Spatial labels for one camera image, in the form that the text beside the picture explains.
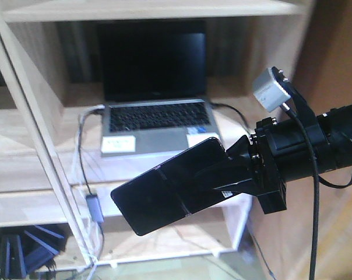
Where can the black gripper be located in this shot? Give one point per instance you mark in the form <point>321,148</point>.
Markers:
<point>285,157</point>

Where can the wooden shelf unit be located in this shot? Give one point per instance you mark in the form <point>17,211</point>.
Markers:
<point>39,107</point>

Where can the black smartphone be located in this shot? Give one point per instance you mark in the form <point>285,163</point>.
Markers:
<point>170,191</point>

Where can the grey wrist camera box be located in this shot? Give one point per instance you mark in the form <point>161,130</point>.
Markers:
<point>268,89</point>

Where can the silver laptop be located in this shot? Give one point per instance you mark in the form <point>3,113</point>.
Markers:
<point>154,84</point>

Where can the grey usb hub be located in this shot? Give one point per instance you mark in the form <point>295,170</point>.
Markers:
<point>94,207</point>

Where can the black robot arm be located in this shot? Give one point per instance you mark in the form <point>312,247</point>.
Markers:
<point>331,139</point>

